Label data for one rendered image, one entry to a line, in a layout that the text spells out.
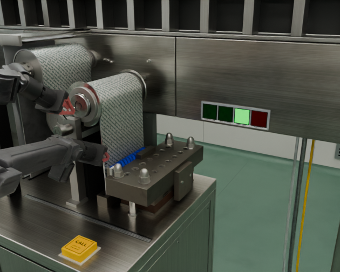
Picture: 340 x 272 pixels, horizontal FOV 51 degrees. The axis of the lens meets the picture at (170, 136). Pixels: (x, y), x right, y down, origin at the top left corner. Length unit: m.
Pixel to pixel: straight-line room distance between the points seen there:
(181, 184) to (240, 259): 1.32
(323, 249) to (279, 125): 1.59
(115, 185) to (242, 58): 0.58
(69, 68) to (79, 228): 0.57
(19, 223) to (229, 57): 0.87
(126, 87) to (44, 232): 0.54
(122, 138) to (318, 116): 0.65
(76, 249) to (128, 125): 0.47
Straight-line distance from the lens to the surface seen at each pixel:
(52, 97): 1.08
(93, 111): 1.15
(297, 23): 1.18
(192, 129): 4.11
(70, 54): 1.40
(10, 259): 1.32
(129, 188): 1.12
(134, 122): 1.31
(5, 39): 1.35
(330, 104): 1.19
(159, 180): 1.14
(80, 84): 1.17
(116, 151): 1.25
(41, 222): 1.24
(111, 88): 1.20
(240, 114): 1.25
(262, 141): 3.84
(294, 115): 1.22
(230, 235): 2.68
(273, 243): 2.66
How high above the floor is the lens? 1.55
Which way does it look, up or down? 20 degrees down
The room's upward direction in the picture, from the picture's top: straight up
